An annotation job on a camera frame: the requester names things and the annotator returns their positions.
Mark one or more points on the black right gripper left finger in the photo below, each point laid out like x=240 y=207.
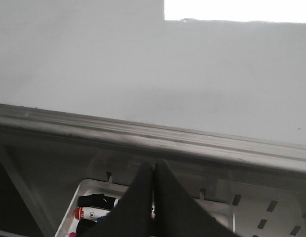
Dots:
x=131 y=217

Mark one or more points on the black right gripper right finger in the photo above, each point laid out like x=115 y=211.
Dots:
x=179 y=215

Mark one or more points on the black capped marker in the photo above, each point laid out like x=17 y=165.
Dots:
x=97 y=201

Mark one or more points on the white plastic marker tray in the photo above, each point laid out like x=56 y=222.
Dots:
x=222 y=212

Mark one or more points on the red capped white marker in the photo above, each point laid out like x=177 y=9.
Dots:
x=90 y=213

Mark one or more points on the white pegboard panel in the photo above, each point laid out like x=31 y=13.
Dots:
x=270 y=214

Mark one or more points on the white whiteboard with grey frame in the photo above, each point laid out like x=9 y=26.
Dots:
x=236 y=90

